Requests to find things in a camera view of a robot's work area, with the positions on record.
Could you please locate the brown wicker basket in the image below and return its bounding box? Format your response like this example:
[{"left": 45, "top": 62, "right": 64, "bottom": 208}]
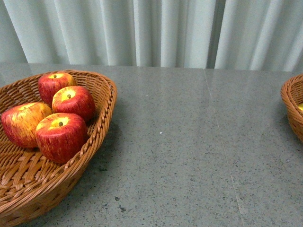
[
  {"left": 280, "top": 74, "right": 303, "bottom": 142},
  {"left": 0, "top": 70, "right": 117, "bottom": 227}
]

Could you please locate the right brown wicker basket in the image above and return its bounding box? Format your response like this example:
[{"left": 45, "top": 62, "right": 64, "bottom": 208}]
[{"left": 280, "top": 74, "right": 303, "bottom": 142}]

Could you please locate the red apple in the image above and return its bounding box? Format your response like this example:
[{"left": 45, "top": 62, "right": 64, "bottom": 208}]
[
  {"left": 36, "top": 113, "right": 88, "bottom": 164},
  {"left": 38, "top": 71, "right": 77, "bottom": 106},
  {"left": 52, "top": 86, "right": 96, "bottom": 122}
]

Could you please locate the pale pleated curtain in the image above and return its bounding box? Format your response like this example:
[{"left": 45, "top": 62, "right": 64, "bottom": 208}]
[{"left": 0, "top": 0, "right": 303, "bottom": 71}]

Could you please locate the left brown wicker basket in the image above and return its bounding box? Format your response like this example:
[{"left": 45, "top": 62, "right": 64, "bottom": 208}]
[{"left": 0, "top": 70, "right": 117, "bottom": 227}]

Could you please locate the orange-red apple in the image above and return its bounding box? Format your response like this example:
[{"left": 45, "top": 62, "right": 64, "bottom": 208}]
[{"left": 1, "top": 102, "right": 53, "bottom": 148}]

